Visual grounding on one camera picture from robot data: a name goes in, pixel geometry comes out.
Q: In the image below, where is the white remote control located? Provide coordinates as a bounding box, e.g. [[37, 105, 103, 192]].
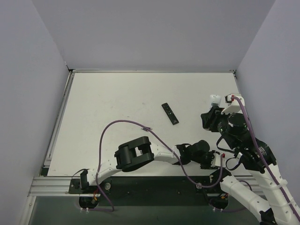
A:
[[209, 94, 221, 107]]

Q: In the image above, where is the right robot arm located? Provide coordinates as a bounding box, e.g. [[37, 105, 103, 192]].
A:
[[201, 106, 300, 225]]

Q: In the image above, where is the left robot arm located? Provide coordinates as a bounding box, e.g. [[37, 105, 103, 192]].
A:
[[69, 136, 225, 193]]

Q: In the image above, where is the black remote control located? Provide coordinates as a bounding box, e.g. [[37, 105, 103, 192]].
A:
[[161, 103, 179, 125]]

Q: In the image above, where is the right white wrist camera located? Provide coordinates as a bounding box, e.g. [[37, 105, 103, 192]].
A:
[[221, 93, 245, 115]]

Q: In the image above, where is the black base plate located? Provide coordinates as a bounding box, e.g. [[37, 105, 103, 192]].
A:
[[68, 176, 229, 209]]

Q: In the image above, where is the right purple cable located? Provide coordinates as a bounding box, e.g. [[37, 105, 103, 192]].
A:
[[210, 96, 300, 213]]

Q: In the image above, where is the aluminium frame rail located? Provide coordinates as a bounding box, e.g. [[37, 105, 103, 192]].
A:
[[29, 176, 264, 197]]

